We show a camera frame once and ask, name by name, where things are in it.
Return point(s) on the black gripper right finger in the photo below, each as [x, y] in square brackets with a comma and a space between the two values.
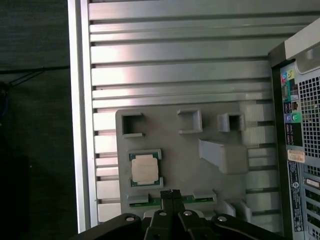
[185, 225]

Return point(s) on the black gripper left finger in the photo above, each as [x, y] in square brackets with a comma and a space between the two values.
[160, 225]

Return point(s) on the silver green CPU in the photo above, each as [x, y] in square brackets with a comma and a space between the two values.
[145, 170]

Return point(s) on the green RAM stick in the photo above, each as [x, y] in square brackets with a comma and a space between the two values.
[140, 203]

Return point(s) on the grey plastic parts rack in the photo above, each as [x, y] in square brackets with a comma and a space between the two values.
[180, 155]

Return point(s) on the black box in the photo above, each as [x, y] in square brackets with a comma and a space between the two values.
[12, 200]

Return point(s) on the black open PC case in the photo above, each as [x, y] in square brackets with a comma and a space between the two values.
[310, 112]

